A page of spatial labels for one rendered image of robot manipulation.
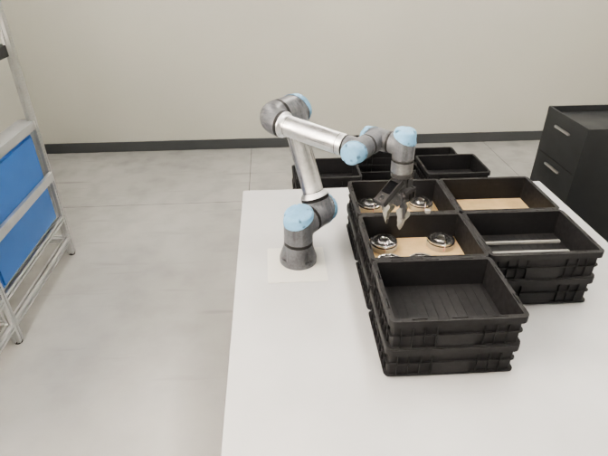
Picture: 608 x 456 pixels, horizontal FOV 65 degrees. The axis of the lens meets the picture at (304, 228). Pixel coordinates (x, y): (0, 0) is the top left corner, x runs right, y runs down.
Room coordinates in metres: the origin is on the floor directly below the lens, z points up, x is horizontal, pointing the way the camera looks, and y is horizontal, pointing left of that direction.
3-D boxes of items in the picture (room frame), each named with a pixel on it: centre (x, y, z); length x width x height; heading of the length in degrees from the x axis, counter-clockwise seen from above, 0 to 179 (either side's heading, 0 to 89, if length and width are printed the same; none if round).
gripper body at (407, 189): (1.52, -0.34, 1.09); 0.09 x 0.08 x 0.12; 133
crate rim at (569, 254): (1.48, -0.81, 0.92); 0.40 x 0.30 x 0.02; 93
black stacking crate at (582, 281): (1.48, -0.81, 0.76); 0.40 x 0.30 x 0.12; 93
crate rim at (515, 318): (1.16, -0.43, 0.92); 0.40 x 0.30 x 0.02; 93
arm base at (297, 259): (1.62, 0.02, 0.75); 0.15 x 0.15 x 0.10
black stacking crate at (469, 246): (1.46, -0.41, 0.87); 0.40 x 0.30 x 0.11; 93
